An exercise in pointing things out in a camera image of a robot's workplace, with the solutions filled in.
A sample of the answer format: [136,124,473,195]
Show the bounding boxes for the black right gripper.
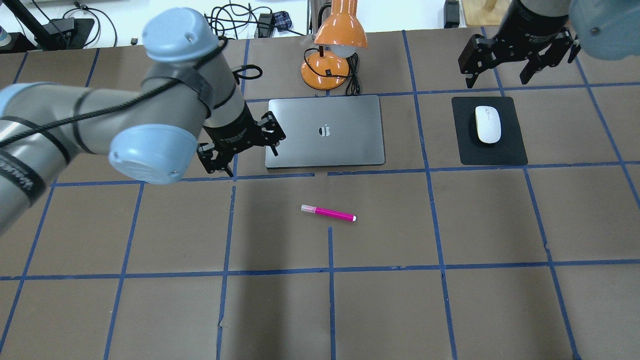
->
[458,22,582,89]

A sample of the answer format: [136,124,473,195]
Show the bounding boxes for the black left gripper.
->
[196,111,287,178]

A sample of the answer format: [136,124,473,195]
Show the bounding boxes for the white computer mouse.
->
[474,105,502,145]

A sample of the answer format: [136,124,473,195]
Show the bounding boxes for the pink highlighter pen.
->
[301,204,357,223]

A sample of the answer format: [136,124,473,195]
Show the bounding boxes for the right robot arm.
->
[458,0,640,89]

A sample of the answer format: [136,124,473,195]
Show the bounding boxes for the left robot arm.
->
[0,7,286,234]

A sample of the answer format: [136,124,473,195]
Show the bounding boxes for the black mousepad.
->
[451,96,529,166]

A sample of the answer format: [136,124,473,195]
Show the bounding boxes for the silver closed laptop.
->
[264,95,386,169]

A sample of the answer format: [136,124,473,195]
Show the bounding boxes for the orange desk lamp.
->
[301,0,369,96]

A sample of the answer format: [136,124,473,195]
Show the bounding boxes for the black lamp power cord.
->
[320,47,362,97]

